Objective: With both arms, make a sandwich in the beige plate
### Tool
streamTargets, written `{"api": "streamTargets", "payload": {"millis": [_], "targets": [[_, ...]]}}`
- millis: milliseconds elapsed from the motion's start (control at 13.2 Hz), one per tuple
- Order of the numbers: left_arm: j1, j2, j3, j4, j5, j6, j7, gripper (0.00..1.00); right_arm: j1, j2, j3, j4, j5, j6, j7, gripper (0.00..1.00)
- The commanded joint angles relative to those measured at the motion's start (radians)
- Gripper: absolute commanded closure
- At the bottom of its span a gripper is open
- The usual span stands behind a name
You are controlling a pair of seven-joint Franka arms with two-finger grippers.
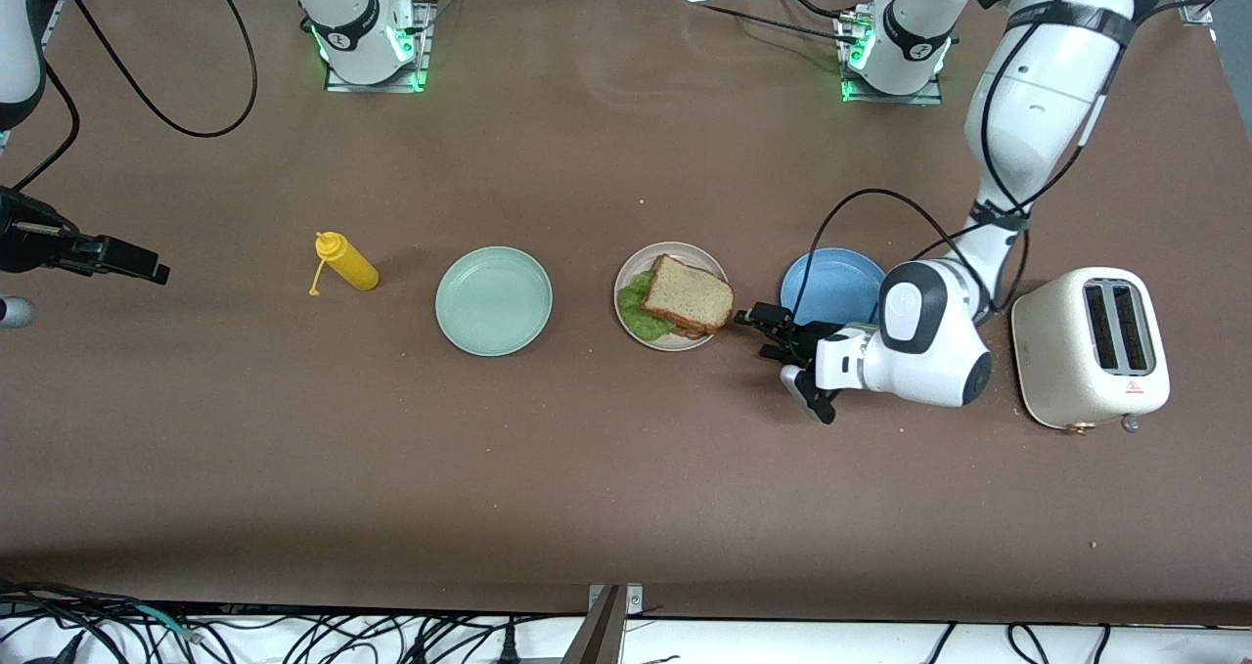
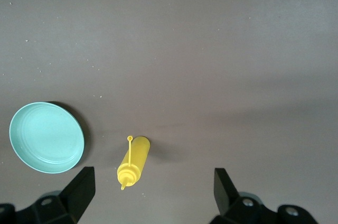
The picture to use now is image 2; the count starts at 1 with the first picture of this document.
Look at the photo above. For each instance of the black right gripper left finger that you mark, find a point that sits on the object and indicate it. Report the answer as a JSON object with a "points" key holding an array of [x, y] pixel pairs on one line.
{"points": [[76, 197]]}

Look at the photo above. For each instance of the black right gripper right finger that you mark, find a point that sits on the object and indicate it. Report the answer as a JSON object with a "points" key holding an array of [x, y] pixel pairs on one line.
{"points": [[227, 197]]}

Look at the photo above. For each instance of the yellow squeeze sauce bottle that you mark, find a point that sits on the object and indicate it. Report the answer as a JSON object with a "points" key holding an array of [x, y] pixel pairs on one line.
{"points": [[137, 158]]}

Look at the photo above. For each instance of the mint green round plate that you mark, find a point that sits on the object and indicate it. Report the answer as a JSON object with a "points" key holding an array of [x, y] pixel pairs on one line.
{"points": [[46, 138]]}

